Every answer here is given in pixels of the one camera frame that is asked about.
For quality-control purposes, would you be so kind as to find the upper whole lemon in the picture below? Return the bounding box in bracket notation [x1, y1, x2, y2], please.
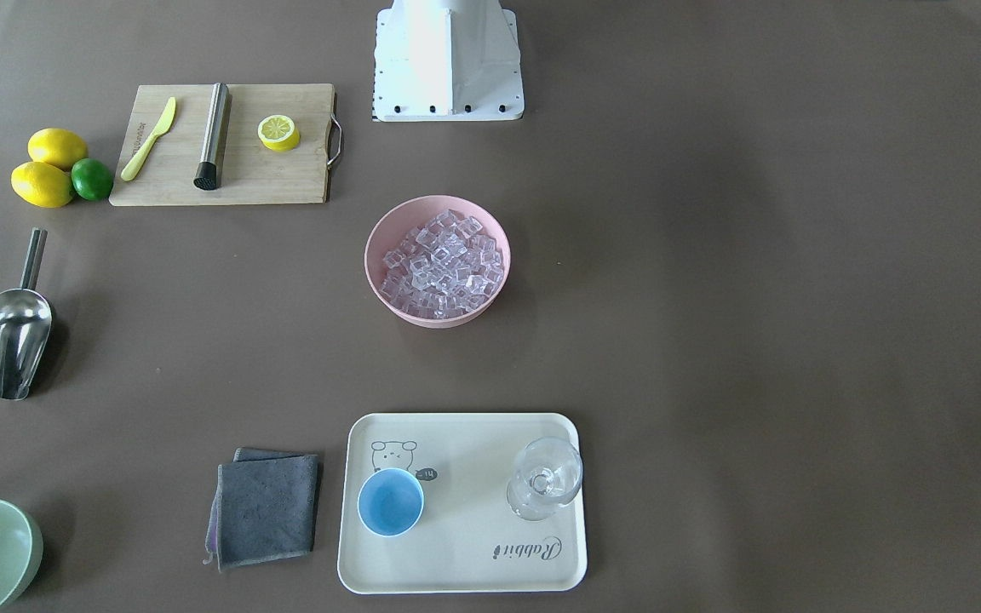
[26, 128, 89, 172]

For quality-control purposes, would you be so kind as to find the yellow plastic knife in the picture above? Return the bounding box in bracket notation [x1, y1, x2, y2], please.
[120, 96, 178, 181]

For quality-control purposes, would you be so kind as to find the grey folded cloth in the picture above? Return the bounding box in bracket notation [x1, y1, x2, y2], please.
[204, 447, 322, 571]

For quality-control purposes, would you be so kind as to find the lemon half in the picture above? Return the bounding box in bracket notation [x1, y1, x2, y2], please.
[256, 115, 301, 152]

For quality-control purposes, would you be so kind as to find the clear wine glass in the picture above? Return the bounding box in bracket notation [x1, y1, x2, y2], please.
[507, 436, 584, 521]

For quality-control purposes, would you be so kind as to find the pink bowl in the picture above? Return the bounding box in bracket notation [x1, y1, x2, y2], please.
[363, 195, 513, 329]

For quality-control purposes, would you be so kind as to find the lower whole lemon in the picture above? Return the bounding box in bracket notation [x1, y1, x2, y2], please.
[10, 162, 75, 209]

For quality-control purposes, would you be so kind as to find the bamboo cutting board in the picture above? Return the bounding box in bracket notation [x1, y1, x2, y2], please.
[109, 83, 341, 207]

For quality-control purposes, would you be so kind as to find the blue cup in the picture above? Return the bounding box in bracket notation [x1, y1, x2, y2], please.
[357, 468, 425, 538]

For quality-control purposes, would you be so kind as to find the metal ice scoop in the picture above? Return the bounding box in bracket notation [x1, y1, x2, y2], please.
[0, 226, 54, 400]

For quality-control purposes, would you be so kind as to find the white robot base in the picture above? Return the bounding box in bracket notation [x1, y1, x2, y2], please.
[371, 1, 525, 122]

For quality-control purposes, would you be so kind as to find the green lime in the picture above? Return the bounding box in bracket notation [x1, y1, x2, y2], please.
[69, 157, 114, 201]

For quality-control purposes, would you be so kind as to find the cream serving tray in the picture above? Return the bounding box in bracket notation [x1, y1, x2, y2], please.
[337, 412, 588, 594]

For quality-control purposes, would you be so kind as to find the steel muddler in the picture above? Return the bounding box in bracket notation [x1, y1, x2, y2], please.
[193, 83, 229, 191]

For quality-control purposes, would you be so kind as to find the whole lemon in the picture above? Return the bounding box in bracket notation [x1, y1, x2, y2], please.
[10, 162, 75, 209]
[26, 128, 89, 172]

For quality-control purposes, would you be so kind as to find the pile of ice cubes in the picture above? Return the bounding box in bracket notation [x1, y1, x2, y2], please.
[378, 209, 506, 319]

